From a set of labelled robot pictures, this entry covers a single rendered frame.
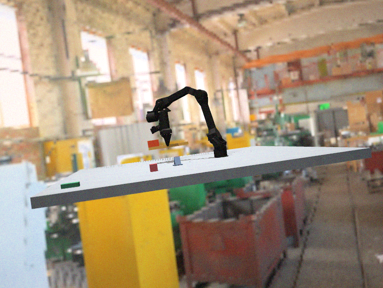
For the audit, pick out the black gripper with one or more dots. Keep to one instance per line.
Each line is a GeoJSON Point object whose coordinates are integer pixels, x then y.
{"type": "Point", "coordinates": [165, 131]}

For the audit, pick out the green rectangular bar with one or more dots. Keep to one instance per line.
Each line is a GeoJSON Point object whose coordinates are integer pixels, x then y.
{"type": "Point", "coordinates": [70, 185]}

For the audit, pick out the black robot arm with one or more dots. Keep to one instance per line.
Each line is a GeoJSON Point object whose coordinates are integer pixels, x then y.
{"type": "Point", "coordinates": [201, 96]}

